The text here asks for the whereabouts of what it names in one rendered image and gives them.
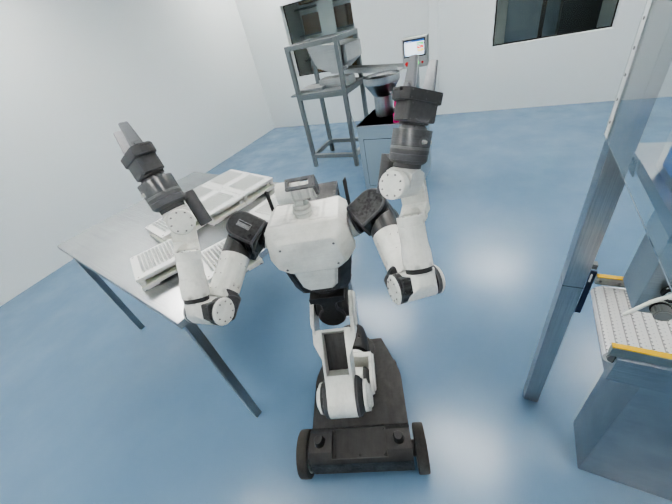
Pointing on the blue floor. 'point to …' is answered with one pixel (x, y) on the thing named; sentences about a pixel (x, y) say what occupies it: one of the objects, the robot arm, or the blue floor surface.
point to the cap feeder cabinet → (370, 132)
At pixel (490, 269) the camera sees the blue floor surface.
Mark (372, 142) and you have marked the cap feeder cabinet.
